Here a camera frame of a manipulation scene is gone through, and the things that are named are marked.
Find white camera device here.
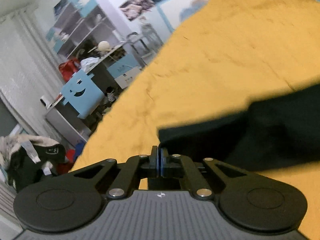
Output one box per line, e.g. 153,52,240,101
40,95,52,109

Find blue smiley chair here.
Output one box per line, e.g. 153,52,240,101
61,70,105,119

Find white curtain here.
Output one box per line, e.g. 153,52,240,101
1,6,63,141

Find black pants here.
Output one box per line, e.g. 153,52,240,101
158,85,319,171

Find white globe lamp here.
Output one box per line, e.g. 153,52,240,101
97,41,111,53

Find metal chair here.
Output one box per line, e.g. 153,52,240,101
126,23,163,66

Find red bag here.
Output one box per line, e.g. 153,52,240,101
58,58,80,82

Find wall shelf unit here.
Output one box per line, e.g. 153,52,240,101
46,0,120,59

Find pile of clothes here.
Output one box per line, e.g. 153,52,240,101
1,134,68,192

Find white desk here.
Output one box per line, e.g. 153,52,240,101
46,42,142,146

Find yellow bed cover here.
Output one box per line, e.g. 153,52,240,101
74,0,319,239

